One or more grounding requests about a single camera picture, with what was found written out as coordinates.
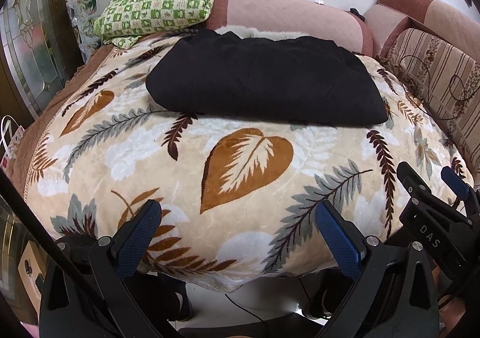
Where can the black coat with fur collar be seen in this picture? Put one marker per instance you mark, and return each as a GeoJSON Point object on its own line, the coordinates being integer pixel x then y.
{"type": "Point", "coordinates": [304, 79]}

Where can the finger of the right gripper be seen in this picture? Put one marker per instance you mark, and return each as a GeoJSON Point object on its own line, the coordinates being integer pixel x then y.
{"type": "Point", "coordinates": [462, 190]}

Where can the green printed plastic bag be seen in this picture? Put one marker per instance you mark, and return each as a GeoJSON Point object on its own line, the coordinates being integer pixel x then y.
{"type": "Point", "coordinates": [82, 15]}

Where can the leaf pattern beige blanket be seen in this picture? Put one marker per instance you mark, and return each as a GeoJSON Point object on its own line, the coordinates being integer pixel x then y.
{"type": "Point", "coordinates": [238, 195]}

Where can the green patterned folded quilt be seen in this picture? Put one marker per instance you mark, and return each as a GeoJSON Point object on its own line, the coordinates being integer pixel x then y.
{"type": "Point", "coordinates": [124, 22]}

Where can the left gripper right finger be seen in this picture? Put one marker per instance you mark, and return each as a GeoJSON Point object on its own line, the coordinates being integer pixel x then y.
{"type": "Point", "coordinates": [393, 293]}

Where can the small black object on bolster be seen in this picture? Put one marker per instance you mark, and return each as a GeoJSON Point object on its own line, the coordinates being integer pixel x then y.
{"type": "Point", "coordinates": [355, 13]}

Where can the pink quilted bolster cushion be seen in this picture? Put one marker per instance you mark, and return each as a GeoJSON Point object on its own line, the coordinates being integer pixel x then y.
{"type": "Point", "coordinates": [324, 22]}

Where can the striped floral sofa backrest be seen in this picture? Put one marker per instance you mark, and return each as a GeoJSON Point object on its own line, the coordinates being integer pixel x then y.
{"type": "Point", "coordinates": [446, 81]}

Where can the glass panel door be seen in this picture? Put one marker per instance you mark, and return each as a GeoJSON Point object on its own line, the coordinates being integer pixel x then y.
{"type": "Point", "coordinates": [32, 53]}

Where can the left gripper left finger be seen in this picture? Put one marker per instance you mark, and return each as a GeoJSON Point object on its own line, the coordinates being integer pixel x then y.
{"type": "Point", "coordinates": [73, 306]}

